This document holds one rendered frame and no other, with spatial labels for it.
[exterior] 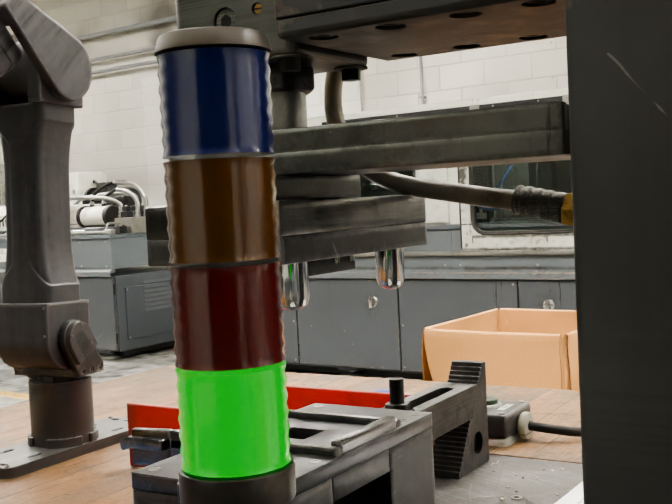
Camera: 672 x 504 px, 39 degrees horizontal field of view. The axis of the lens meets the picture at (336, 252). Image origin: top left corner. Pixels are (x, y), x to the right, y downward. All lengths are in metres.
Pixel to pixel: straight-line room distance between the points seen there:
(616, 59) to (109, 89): 10.05
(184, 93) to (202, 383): 0.09
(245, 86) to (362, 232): 0.30
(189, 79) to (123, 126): 9.97
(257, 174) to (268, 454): 0.09
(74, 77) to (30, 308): 0.23
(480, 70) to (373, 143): 7.25
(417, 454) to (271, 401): 0.37
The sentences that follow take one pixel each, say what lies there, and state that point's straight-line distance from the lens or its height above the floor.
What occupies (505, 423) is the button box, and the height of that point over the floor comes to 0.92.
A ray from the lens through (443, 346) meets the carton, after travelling 3.03.
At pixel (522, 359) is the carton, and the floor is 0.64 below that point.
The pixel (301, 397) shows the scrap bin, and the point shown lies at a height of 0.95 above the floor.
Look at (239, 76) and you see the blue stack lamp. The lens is 0.31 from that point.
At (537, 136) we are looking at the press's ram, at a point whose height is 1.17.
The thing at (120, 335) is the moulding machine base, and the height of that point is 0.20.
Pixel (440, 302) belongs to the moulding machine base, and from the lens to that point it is 5.69.
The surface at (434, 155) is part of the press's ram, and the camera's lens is 0.52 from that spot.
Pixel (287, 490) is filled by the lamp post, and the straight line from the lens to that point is 0.33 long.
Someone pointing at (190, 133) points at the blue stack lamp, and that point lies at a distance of 0.31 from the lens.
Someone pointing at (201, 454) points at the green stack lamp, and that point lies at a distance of 0.32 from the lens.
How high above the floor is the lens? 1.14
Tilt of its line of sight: 3 degrees down
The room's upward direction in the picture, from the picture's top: 3 degrees counter-clockwise
